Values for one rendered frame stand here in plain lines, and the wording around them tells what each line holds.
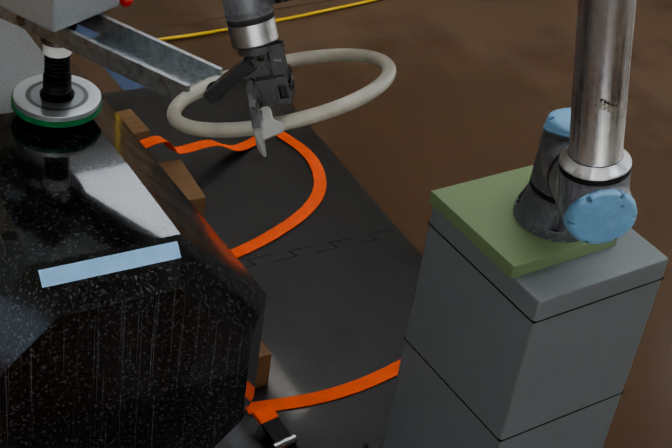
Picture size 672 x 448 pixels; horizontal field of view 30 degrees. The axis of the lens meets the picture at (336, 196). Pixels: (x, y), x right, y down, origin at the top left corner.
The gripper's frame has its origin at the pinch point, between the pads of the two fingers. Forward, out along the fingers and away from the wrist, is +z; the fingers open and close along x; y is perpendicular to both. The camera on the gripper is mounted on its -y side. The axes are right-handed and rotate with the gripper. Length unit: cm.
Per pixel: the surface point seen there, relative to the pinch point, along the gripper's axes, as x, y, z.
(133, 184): 37, -42, 17
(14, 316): -1, -61, 29
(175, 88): 30.1, -24.1, -5.8
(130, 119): 193, -91, 47
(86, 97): 60, -56, 1
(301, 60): 44.5, 1.7, -3.7
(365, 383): 89, -8, 106
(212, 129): 1.1, -10.3, -4.4
